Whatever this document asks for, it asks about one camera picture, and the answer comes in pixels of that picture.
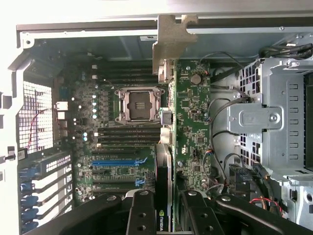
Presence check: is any green Dell motherboard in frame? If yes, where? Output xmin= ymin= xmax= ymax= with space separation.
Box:
xmin=55 ymin=58 xmax=211 ymax=205

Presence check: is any black ribbed cable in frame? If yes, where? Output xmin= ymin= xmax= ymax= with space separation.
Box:
xmin=258 ymin=43 xmax=313 ymax=60

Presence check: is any metal disk bay cage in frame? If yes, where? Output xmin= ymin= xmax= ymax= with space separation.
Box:
xmin=226 ymin=57 xmax=313 ymax=228

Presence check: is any metal CPU socket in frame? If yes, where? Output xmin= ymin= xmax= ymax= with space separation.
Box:
xmin=114 ymin=87 xmax=165 ymax=123

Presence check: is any black open PC case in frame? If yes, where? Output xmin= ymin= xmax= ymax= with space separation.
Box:
xmin=0 ymin=12 xmax=313 ymax=235

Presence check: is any black long expansion slot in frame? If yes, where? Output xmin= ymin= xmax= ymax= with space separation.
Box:
xmin=92 ymin=187 xmax=139 ymax=192
xmin=91 ymin=149 xmax=139 ymax=155
xmin=92 ymin=178 xmax=147 ymax=187

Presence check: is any blue expansion slot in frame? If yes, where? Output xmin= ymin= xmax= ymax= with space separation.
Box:
xmin=91 ymin=158 xmax=148 ymax=167

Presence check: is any red black twisted wire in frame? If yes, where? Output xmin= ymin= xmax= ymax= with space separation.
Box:
xmin=26 ymin=109 xmax=58 ymax=150

